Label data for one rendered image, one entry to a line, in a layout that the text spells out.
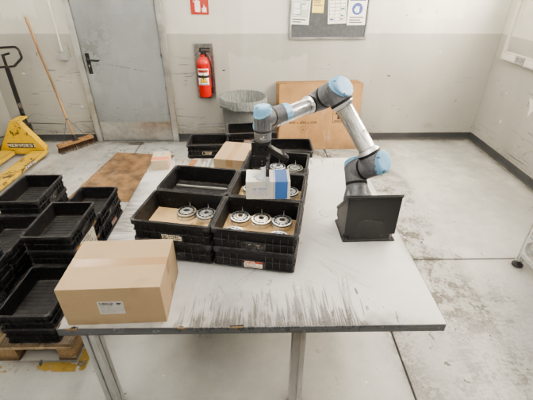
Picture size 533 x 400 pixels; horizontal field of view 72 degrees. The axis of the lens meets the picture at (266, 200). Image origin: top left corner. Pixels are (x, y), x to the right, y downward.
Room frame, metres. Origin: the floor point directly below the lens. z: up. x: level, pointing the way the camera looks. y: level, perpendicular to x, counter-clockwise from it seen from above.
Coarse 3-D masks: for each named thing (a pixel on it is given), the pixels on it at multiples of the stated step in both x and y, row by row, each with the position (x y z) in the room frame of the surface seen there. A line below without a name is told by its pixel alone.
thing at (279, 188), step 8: (248, 176) 1.48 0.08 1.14; (272, 176) 1.48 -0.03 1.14; (280, 176) 1.48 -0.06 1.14; (288, 176) 1.48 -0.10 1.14; (248, 184) 1.43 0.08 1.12; (256, 184) 1.43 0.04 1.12; (264, 184) 1.43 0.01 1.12; (272, 184) 1.43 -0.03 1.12; (280, 184) 1.43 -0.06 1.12; (288, 184) 1.43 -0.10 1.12; (248, 192) 1.43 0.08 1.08; (256, 192) 1.43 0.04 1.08; (264, 192) 1.43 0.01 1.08; (272, 192) 1.43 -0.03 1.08; (280, 192) 1.43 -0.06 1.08; (288, 192) 1.43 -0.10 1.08
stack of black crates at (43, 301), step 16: (32, 272) 1.69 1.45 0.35; (48, 272) 1.71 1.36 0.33; (16, 288) 1.53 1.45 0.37; (32, 288) 1.64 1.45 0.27; (48, 288) 1.64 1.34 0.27; (16, 304) 1.48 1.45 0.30; (32, 304) 1.51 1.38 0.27; (48, 304) 1.51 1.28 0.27; (0, 320) 1.32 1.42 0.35; (16, 320) 1.34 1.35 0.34; (32, 320) 1.34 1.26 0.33; (48, 320) 1.34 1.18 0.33; (16, 336) 1.34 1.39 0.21; (32, 336) 1.34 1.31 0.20; (48, 336) 1.34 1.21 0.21
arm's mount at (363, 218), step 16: (352, 208) 1.56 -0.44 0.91; (368, 208) 1.56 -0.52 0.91; (384, 208) 1.56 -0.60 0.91; (400, 208) 1.57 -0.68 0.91; (336, 224) 1.70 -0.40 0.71; (352, 224) 1.56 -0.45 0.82; (368, 224) 1.56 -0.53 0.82; (384, 224) 1.56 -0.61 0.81; (352, 240) 1.55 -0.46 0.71; (368, 240) 1.56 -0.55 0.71; (384, 240) 1.56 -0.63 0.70
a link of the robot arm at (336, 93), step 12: (324, 84) 1.83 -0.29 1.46; (336, 84) 1.77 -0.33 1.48; (348, 84) 1.81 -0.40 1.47; (324, 96) 1.80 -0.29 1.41; (336, 96) 1.76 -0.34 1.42; (348, 96) 1.76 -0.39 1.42; (336, 108) 1.76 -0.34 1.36; (348, 108) 1.76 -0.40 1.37; (348, 120) 1.74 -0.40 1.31; (360, 120) 1.75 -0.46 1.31; (348, 132) 1.74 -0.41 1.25; (360, 132) 1.71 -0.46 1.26; (360, 144) 1.69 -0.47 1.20; (372, 144) 1.69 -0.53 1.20; (360, 156) 1.68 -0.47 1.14; (372, 156) 1.65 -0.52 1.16; (384, 156) 1.66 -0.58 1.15; (360, 168) 1.68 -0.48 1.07; (372, 168) 1.63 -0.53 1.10; (384, 168) 1.62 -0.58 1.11
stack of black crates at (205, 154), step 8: (192, 136) 3.62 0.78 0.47; (200, 136) 3.62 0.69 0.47; (208, 136) 3.62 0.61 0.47; (216, 136) 3.62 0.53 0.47; (224, 136) 3.63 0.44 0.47; (192, 144) 3.59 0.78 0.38; (200, 144) 3.60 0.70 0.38; (208, 144) 3.59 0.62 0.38; (216, 144) 3.60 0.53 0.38; (192, 152) 3.35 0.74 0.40; (200, 152) 3.35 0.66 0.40; (208, 152) 3.34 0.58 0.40; (216, 152) 3.35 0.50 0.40
